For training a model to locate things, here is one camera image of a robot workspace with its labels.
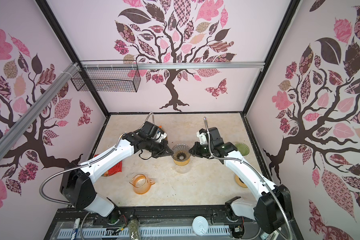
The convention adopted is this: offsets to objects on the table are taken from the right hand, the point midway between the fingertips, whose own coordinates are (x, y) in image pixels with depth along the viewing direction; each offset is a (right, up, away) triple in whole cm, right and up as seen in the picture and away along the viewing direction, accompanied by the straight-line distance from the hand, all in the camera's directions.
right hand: (189, 149), depth 79 cm
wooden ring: (+29, -20, +4) cm, 35 cm away
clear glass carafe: (-5, -14, +11) cm, 19 cm away
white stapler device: (+38, -38, -12) cm, 55 cm away
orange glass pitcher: (-28, -22, +7) cm, 36 cm away
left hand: (-9, -3, -2) cm, 9 cm away
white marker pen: (-55, -34, -7) cm, 65 cm away
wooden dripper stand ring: (-4, -8, +2) cm, 9 cm away
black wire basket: (-53, +45, +16) cm, 72 cm away
